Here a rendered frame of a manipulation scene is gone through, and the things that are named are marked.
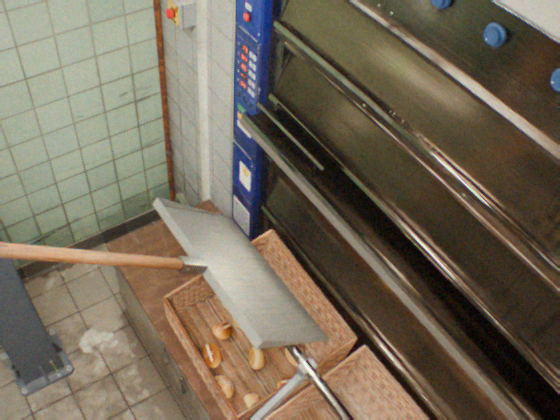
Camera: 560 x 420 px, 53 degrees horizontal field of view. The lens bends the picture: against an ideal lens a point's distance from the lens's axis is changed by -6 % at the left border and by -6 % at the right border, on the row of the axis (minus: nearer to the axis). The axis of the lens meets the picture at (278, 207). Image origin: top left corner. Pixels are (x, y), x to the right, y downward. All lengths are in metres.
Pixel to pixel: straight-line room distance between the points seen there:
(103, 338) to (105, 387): 0.27
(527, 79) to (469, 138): 0.21
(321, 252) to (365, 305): 0.25
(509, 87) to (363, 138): 0.53
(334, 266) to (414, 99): 0.80
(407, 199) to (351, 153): 0.22
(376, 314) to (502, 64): 0.99
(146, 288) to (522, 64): 1.74
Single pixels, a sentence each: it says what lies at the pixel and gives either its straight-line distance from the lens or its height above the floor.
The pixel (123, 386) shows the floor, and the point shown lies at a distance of 2.87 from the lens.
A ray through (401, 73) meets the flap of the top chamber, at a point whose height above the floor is 1.81.
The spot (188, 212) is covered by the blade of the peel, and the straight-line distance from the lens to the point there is 1.83.
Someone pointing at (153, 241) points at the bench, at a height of 0.58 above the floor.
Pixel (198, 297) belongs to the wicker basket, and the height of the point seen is 0.63.
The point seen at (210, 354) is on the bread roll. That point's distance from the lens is 2.18.
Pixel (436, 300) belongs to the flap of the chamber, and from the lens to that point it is 1.48.
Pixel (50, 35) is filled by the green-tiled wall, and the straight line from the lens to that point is 2.47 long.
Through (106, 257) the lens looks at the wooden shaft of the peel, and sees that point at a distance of 1.34.
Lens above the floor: 2.59
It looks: 49 degrees down
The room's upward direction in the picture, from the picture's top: 6 degrees clockwise
